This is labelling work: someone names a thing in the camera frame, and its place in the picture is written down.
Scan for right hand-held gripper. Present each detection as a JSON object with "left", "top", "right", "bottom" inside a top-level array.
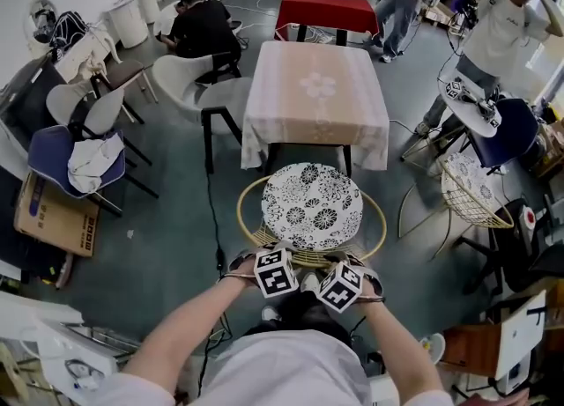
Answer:
[{"left": 317, "top": 260, "right": 384, "bottom": 314}]

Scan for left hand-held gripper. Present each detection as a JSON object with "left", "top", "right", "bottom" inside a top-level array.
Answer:
[{"left": 227, "top": 240, "right": 301, "bottom": 300}]

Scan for person's right forearm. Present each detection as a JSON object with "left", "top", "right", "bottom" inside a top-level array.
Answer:
[{"left": 358, "top": 296, "right": 445, "bottom": 397}]

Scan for person's left forearm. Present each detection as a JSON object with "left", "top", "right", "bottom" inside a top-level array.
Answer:
[{"left": 121, "top": 274, "right": 262, "bottom": 391}]

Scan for table with pink tablecloth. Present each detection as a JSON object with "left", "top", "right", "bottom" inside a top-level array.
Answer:
[{"left": 240, "top": 40, "right": 391, "bottom": 177}]

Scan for black office chair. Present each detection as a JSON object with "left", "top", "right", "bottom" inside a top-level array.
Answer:
[{"left": 452, "top": 198, "right": 564, "bottom": 296}]

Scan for blue shell chair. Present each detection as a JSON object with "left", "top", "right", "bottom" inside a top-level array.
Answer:
[{"left": 472, "top": 97, "right": 542, "bottom": 175}]

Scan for blue cushioned chair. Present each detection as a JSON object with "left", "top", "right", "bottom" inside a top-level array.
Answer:
[{"left": 26, "top": 125, "right": 160, "bottom": 217}]

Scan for person's right white shoe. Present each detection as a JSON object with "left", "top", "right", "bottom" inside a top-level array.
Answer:
[{"left": 300, "top": 272, "right": 322, "bottom": 294}]

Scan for person's black trousers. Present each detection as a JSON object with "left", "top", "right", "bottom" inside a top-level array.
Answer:
[{"left": 243, "top": 291, "right": 354, "bottom": 349}]

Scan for floral round seat cushion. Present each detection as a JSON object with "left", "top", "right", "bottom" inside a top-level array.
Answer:
[
  {"left": 444, "top": 152, "right": 494, "bottom": 208},
  {"left": 261, "top": 162, "right": 365, "bottom": 250}
]

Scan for person's white t-shirt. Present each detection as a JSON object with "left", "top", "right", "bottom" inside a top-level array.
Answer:
[{"left": 94, "top": 328, "right": 455, "bottom": 406}]

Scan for pink lace tablecloth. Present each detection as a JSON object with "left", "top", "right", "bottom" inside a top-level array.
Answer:
[{"left": 240, "top": 40, "right": 391, "bottom": 172}]

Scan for white panel box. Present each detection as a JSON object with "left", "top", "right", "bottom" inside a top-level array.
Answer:
[{"left": 492, "top": 288, "right": 548, "bottom": 382}]

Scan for crumpled white cloth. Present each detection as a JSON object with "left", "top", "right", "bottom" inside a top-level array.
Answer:
[{"left": 66, "top": 132, "right": 126, "bottom": 195}]

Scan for white armchair with black legs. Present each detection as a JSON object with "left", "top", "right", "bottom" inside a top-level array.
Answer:
[{"left": 151, "top": 51, "right": 255, "bottom": 175}]

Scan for round white side table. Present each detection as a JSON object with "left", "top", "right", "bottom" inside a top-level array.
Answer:
[{"left": 399, "top": 72, "right": 498, "bottom": 163}]

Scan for brown cardboard box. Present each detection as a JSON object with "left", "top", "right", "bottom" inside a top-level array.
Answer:
[{"left": 12, "top": 172, "right": 100, "bottom": 258}]

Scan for red cloth covered table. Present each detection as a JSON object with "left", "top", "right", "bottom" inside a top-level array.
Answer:
[{"left": 273, "top": 0, "right": 381, "bottom": 47}]

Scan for white cylinder bin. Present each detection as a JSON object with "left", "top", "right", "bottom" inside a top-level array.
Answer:
[
  {"left": 136, "top": 0, "right": 163, "bottom": 25},
  {"left": 102, "top": 0, "right": 151, "bottom": 50}
]

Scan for cream ornate table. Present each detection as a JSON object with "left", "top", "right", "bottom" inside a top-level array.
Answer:
[{"left": 51, "top": 20, "right": 123, "bottom": 85}]

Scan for black desk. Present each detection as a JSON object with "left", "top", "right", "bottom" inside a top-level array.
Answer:
[{"left": 0, "top": 57, "right": 68, "bottom": 133}]

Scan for purple bag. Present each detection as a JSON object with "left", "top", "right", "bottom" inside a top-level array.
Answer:
[{"left": 449, "top": 0, "right": 480, "bottom": 30}]

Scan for black striped bag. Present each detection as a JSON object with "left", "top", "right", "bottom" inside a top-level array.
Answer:
[{"left": 48, "top": 11, "right": 90, "bottom": 49}]

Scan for round white mirror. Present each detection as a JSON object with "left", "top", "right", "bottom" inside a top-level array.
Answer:
[{"left": 27, "top": 0, "right": 60, "bottom": 45}]

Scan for black power adapter cable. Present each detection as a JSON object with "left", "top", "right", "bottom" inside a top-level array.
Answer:
[{"left": 206, "top": 169, "right": 226, "bottom": 272}]

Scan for chrome wire rack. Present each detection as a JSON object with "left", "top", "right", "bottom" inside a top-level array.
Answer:
[{"left": 65, "top": 323, "right": 143, "bottom": 368}]

